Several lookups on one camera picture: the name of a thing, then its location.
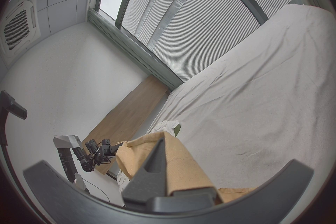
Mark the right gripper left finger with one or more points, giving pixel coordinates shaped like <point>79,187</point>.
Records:
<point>152,181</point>

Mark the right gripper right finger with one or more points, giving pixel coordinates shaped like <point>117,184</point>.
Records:
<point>194,191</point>

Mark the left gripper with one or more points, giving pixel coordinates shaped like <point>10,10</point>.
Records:
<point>107,151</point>

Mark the tan shorts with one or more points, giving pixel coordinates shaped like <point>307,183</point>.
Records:
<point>181,162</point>

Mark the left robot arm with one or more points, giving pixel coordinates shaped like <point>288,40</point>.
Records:
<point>67,157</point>

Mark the bed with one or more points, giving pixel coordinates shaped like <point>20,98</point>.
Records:
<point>249,99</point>

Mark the cream garment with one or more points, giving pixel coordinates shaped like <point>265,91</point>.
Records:
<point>165,127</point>

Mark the green garment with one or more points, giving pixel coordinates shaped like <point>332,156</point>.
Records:
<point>178,130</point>

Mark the white ceiling air conditioner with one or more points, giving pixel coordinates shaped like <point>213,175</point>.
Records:
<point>19,28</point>

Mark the window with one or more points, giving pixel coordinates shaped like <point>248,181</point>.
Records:
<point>210,7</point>

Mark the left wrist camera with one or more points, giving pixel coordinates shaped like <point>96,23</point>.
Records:
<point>106,141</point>

